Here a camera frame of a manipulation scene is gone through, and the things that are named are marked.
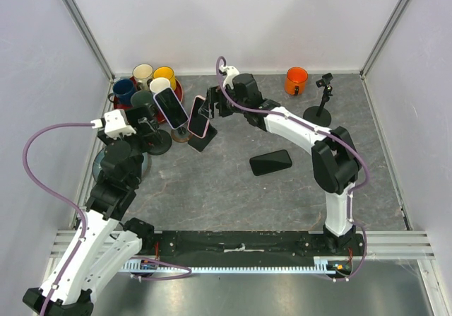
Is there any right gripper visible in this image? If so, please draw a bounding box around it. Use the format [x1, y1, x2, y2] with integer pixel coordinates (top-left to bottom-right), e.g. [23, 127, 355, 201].
[198, 84, 248, 119]

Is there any black phone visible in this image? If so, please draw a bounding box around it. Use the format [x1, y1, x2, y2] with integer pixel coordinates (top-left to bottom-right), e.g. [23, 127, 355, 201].
[125, 105, 159, 144]
[249, 149, 292, 176]

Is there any black flat-base phone stand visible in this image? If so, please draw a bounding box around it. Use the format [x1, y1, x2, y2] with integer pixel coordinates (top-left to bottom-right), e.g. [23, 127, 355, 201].
[188, 124, 218, 153]

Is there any black round-base phone stand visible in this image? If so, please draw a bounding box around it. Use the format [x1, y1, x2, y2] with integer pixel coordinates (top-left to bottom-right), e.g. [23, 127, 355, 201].
[303, 73, 333, 127]

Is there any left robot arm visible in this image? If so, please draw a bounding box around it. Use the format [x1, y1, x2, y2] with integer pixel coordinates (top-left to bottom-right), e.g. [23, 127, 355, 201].
[23, 110, 156, 315]

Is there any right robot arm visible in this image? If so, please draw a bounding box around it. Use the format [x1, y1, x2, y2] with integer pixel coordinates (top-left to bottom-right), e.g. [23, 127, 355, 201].
[194, 74, 361, 255]

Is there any wooden round-base phone stand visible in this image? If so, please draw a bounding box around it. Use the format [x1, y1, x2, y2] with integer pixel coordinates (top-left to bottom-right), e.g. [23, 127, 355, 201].
[171, 126, 193, 143]

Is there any phone in purple case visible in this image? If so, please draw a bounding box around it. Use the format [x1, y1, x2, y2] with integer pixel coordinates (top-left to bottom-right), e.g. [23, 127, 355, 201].
[153, 88, 189, 129]

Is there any dark green mug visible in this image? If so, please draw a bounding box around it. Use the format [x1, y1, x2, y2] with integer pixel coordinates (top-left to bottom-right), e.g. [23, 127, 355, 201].
[131, 90, 155, 107]

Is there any red round tray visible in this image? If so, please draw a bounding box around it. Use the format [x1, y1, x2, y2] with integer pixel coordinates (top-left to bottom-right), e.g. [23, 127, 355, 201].
[112, 76, 185, 125]

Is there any white mug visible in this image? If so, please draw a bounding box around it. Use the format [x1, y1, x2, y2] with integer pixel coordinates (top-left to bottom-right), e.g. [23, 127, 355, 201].
[149, 77, 171, 94]

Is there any blue mug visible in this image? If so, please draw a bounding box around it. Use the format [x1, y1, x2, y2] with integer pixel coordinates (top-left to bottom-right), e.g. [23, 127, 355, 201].
[107, 78, 137, 106]

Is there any yellow mug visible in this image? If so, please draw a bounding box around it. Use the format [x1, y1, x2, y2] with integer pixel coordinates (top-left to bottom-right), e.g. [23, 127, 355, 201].
[153, 66, 177, 90]

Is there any blue ceramic plate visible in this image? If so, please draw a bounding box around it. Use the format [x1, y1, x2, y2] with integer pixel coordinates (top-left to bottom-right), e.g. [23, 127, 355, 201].
[92, 141, 150, 182]

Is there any cream mug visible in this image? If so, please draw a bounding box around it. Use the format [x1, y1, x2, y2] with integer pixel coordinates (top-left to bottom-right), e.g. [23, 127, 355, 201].
[132, 64, 154, 90]

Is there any orange mug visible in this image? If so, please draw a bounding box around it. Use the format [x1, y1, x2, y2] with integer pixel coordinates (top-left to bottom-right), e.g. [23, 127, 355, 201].
[285, 66, 309, 96]

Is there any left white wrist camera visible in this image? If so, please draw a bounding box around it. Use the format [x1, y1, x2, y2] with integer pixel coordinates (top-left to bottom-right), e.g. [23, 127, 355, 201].
[90, 109, 136, 139]

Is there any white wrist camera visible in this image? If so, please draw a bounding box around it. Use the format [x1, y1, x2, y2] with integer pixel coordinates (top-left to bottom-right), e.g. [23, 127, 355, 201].
[218, 65, 240, 88]
[90, 109, 136, 139]

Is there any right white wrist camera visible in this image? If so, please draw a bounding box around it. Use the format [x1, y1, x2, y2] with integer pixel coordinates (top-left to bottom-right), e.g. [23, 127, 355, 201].
[218, 65, 240, 88]

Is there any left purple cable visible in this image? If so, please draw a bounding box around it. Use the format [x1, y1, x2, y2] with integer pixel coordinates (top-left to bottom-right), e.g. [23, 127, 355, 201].
[22, 122, 107, 316]

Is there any purple cable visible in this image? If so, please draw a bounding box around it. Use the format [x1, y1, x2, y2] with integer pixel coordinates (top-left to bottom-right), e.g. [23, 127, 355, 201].
[215, 56, 371, 225]
[22, 122, 107, 316]

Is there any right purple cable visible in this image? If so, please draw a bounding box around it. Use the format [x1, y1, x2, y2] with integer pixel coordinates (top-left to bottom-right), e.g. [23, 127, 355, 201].
[215, 56, 371, 225]

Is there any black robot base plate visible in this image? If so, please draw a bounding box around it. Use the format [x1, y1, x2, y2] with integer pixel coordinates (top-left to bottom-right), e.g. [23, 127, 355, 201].
[138, 230, 364, 268]

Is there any grey slotted cable duct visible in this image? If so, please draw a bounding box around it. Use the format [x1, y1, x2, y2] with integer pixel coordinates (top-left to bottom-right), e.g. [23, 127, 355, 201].
[119, 258, 351, 274]

